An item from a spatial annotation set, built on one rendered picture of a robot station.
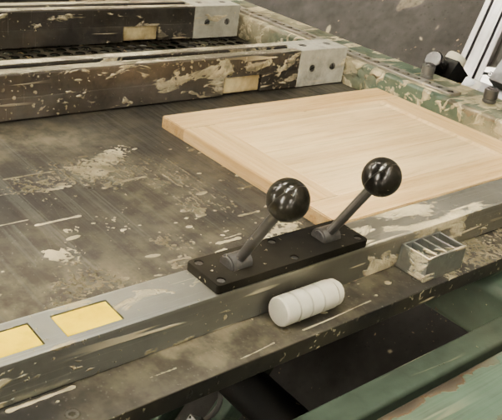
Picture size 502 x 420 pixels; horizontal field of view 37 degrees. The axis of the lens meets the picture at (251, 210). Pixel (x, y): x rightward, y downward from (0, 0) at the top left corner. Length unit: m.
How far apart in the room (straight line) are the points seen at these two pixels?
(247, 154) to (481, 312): 0.37
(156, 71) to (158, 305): 0.63
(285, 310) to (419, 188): 0.39
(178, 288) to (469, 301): 0.43
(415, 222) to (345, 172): 0.19
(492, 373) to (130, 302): 0.30
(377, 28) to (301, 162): 1.75
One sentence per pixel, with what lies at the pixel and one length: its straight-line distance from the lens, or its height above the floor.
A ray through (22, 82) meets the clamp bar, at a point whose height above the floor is 1.45.
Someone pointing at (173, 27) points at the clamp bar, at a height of 1.05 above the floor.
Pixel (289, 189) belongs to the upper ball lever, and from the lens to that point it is 0.61.
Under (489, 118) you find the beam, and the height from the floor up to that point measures 0.91.
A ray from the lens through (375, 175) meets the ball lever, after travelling 0.70.
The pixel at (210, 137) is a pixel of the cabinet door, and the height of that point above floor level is 1.27.
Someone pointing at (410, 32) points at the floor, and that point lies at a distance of 2.69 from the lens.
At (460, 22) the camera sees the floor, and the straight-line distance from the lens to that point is 2.63.
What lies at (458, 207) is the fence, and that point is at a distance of 0.95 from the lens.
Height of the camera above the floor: 2.01
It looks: 49 degrees down
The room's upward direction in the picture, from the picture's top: 56 degrees counter-clockwise
